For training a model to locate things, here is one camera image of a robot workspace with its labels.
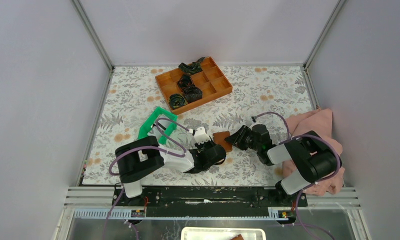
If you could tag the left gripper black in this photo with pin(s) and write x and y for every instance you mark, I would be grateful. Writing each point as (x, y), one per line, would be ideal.
(207, 144)

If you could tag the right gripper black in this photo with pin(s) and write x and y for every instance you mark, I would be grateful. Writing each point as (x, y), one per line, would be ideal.
(237, 138)

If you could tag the brown leather card holder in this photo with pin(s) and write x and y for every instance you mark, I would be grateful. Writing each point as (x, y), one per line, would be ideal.
(219, 138)

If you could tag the green plastic card box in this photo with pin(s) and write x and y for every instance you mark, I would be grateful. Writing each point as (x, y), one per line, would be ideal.
(158, 123)

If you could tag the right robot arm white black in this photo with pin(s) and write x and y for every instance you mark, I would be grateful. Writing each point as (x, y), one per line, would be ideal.
(313, 159)

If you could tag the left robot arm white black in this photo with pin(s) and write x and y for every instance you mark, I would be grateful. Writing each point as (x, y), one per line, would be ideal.
(142, 157)

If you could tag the black items in tray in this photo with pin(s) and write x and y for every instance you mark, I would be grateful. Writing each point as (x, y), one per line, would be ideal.
(190, 92)

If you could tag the orange wooden compartment tray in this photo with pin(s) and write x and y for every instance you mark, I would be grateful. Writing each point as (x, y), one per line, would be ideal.
(211, 81)

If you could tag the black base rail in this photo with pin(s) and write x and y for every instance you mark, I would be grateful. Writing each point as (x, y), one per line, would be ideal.
(213, 202)

